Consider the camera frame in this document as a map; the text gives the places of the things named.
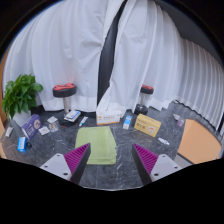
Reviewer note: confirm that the small white packet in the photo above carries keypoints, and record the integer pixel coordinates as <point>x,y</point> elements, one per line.
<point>44,130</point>

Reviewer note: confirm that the small white sachet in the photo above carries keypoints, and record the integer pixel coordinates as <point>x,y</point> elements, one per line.
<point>9,131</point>

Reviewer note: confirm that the white orange tissue box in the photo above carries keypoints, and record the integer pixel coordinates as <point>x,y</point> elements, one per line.
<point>108,118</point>

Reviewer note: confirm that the small blue white box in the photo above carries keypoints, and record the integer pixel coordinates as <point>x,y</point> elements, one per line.
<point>127,122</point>

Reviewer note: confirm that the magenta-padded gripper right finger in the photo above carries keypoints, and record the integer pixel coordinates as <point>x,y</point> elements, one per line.
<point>146,160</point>

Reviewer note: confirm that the yellow box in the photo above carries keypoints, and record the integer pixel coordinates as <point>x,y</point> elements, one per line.
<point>146,125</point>

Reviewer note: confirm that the flat white blue box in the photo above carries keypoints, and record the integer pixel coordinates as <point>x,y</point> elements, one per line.
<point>72,116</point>

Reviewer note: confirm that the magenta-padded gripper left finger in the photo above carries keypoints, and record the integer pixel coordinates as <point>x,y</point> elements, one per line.
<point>77,158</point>

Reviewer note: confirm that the green towel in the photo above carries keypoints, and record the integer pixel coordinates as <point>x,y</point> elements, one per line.
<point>96,141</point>

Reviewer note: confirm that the clear blister pack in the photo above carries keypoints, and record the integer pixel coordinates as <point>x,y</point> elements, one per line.
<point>53,127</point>

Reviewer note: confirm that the purple box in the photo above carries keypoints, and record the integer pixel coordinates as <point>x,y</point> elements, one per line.
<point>31,126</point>

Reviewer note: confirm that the green potted plant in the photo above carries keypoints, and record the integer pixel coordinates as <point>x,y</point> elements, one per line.
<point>20,95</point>

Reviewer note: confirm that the small white card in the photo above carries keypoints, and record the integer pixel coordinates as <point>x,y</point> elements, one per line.
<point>52,119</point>

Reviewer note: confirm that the small white blue tube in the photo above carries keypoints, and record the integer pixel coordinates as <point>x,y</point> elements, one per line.
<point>163,141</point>

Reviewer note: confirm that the black red-topped stool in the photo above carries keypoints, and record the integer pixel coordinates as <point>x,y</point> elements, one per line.
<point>146,89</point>
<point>64,90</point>

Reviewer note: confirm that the tiny white packet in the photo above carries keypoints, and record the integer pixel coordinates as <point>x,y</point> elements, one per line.
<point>176,116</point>

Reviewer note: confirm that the small black object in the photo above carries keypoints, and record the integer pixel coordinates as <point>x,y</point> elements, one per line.
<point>29,145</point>

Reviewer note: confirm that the white curtain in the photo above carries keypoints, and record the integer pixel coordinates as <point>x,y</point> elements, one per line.
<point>150,50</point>
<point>66,50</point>

